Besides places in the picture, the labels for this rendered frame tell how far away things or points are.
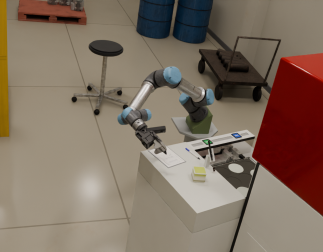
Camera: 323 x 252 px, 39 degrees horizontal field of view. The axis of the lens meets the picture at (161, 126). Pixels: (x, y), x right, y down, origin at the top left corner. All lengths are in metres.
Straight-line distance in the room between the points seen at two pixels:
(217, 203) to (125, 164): 1.97
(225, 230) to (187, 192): 0.34
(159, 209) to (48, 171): 1.68
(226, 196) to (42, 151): 2.33
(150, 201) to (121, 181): 1.33
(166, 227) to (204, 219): 0.33
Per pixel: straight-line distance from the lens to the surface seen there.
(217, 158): 3.17
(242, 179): 2.99
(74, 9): 8.21
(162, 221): 2.87
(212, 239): 2.79
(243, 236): 2.84
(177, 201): 2.66
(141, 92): 3.01
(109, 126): 5.04
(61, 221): 3.80
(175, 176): 2.76
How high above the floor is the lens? 2.57
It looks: 30 degrees down
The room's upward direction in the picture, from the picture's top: 10 degrees clockwise
